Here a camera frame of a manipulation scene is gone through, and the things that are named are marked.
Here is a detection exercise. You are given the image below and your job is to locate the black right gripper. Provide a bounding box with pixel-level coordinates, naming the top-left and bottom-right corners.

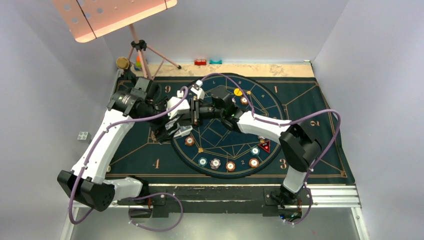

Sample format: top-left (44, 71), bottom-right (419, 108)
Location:
top-left (178, 97), bottom-right (225, 128)

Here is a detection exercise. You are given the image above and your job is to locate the orange poker chip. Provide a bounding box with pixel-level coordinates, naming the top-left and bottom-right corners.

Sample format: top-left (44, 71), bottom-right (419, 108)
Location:
top-left (185, 136), bottom-right (195, 146)
top-left (240, 96), bottom-right (249, 105)
top-left (248, 158), bottom-right (260, 168)

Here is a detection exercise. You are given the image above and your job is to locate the green blue chip stack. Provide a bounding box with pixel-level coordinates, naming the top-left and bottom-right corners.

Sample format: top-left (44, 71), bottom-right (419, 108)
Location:
top-left (197, 157), bottom-right (208, 168)

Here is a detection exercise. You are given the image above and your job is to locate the green blue poker chip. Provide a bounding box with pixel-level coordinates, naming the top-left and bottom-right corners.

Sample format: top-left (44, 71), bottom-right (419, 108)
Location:
top-left (250, 147), bottom-right (260, 156)

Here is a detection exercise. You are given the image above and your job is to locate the red triangular dealer button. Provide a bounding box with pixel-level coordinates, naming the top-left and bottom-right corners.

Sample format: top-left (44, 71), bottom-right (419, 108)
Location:
top-left (258, 140), bottom-right (271, 153)

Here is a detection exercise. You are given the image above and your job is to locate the orange chip stack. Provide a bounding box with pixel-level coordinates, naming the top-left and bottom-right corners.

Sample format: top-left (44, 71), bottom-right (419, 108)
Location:
top-left (225, 161), bottom-right (236, 172)

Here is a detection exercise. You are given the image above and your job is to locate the blue playing card deck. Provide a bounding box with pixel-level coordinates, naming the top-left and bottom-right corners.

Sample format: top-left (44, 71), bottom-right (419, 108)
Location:
top-left (165, 121), bottom-right (193, 139)

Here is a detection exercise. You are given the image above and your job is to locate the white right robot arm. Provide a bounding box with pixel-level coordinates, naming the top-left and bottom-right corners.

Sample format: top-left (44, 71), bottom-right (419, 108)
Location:
top-left (188, 83), bottom-right (322, 207)

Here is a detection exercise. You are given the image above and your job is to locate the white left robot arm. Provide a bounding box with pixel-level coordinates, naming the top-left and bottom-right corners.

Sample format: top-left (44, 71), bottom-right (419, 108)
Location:
top-left (57, 77), bottom-right (189, 213)

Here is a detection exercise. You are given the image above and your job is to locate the yellow big blind button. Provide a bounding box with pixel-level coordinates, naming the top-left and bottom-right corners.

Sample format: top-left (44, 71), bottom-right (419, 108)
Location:
top-left (233, 88), bottom-right (244, 97)

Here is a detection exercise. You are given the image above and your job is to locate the dark green rectangular poker mat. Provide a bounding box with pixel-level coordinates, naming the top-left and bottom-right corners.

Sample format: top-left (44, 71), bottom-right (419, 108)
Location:
top-left (105, 76), bottom-right (356, 186)

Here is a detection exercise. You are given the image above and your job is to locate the round blue poker mat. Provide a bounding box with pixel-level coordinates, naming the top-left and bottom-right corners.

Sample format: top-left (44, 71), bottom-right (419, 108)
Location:
top-left (171, 74), bottom-right (288, 179)

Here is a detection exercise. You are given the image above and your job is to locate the teal toy block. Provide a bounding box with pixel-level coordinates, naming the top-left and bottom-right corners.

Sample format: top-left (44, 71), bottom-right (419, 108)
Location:
top-left (209, 59), bottom-right (223, 65)

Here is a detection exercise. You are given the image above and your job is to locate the red toy block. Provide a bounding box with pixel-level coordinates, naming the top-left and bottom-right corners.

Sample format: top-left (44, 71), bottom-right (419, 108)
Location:
top-left (194, 59), bottom-right (208, 66)

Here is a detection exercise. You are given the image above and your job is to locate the colourful stacking toy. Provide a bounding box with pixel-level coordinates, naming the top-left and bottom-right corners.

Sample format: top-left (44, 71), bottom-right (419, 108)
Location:
top-left (134, 55), bottom-right (143, 71)

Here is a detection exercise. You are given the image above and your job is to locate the grey lego block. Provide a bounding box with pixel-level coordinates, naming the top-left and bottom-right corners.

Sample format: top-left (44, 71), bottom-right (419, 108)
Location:
top-left (77, 131), bottom-right (91, 141)

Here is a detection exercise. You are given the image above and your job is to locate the brass round knob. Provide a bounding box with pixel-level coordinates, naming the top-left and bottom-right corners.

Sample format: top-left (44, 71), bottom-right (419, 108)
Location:
top-left (115, 56), bottom-right (131, 70)

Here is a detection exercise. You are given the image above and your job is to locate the pink music stand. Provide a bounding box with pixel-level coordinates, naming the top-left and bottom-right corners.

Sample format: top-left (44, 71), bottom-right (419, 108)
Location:
top-left (52, 0), bottom-right (182, 80)

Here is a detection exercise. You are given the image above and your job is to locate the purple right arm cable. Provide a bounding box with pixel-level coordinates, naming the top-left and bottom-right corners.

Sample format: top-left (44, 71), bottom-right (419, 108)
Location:
top-left (200, 72), bottom-right (342, 226)

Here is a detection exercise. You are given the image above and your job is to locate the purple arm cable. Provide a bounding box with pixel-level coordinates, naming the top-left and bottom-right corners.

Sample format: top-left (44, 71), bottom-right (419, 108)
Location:
top-left (68, 86), bottom-right (190, 232)
top-left (200, 72), bottom-right (342, 226)

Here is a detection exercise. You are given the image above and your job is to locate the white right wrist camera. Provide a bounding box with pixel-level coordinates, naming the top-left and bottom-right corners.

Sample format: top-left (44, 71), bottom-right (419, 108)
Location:
top-left (189, 80), bottom-right (205, 101)

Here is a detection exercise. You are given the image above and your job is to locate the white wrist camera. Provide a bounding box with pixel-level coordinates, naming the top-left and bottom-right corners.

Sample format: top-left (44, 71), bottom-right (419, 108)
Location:
top-left (166, 90), bottom-right (190, 120)
top-left (189, 80), bottom-right (205, 101)

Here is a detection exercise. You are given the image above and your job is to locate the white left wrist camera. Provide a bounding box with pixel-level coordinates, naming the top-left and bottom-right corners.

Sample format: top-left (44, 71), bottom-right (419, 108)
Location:
top-left (166, 90), bottom-right (190, 120)

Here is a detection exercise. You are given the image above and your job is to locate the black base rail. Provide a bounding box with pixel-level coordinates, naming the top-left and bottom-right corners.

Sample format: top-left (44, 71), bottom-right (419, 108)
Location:
top-left (118, 184), bottom-right (312, 218)

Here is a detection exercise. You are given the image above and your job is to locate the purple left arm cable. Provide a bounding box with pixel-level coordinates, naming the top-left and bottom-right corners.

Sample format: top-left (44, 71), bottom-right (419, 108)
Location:
top-left (68, 86), bottom-right (190, 232)

